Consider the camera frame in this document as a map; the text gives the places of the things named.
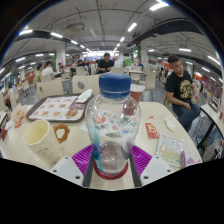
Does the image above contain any clear blue-capped water bottle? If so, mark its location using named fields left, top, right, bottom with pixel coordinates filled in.
left=84, top=73, right=142, bottom=178

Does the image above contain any group of beige cafeteria chairs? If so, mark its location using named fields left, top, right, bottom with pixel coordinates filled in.
left=74, top=64, right=158, bottom=101

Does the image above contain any white paper with red print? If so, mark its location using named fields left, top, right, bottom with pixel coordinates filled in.
left=184, top=149, right=203, bottom=167

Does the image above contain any white printed card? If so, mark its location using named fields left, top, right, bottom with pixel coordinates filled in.
left=4, top=119, right=16, bottom=131

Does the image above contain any group of ceiling lights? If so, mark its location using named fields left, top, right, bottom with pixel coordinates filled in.
left=0, top=1, right=224, bottom=84

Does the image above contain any red sauce sachet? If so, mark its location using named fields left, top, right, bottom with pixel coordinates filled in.
left=144, top=122, right=160, bottom=139

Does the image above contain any white paper napkin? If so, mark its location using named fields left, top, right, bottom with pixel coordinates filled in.
left=75, top=88, right=93, bottom=104

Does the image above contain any red paper cup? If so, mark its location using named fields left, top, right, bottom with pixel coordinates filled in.
left=129, top=83, right=146, bottom=104

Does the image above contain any person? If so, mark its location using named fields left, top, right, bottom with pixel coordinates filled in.
left=41, top=60, right=56, bottom=81
left=96, top=52, right=116, bottom=74
left=34, top=63, right=44, bottom=83
left=164, top=54, right=202, bottom=133

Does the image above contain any dark food tray with liner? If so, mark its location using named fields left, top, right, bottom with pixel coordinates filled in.
left=26, top=94, right=95, bottom=123

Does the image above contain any cream mug with pretzel handle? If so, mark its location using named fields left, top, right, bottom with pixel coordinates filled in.
left=22, top=119, right=71, bottom=165

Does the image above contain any crumpled white tissue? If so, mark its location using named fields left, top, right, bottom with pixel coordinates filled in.
left=163, top=116, right=176, bottom=132

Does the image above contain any beige chair with round hole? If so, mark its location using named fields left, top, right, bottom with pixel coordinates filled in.
left=35, top=78, right=65, bottom=101
left=71, top=73, right=101, bottom=98

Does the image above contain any beige neighbouring table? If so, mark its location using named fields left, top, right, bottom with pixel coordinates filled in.
left=196, top=103, right=224, bottom=151

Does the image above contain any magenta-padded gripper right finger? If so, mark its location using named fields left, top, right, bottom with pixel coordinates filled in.
left=128, top=143, right=175, bottom=189

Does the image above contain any colourful sticker sheet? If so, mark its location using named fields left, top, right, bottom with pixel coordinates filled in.
left=79, top=109, right=142, bottom=141

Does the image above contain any clear bag of fried snacks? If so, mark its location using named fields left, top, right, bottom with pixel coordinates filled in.
left=11, top=103, right=28, bottom=125

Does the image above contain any printed paper leaflet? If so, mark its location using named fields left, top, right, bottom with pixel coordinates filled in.
left=155, top=132, right=185, bottom=169

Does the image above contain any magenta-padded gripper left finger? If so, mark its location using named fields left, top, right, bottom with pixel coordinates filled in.
left=49, top=143, right=95, bottom=189

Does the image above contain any ceiling air conditioner unit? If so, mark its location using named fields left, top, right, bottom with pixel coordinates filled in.
left=65, top=21, right=86, bottom=33

